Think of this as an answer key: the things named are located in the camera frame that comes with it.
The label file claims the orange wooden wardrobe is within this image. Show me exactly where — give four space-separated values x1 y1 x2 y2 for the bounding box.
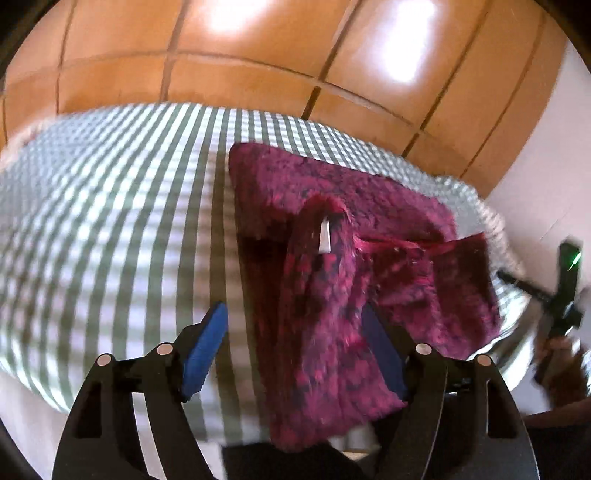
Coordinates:
1 1 567 195

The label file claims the red lace underwear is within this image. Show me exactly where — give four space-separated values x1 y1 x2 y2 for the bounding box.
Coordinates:
228 143 502 451

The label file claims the green white checkered bedsheet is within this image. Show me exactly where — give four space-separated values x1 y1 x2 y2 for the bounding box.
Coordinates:
1 103 524 444

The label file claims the right hand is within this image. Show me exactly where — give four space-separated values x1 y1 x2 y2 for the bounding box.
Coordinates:
534 335 590 408

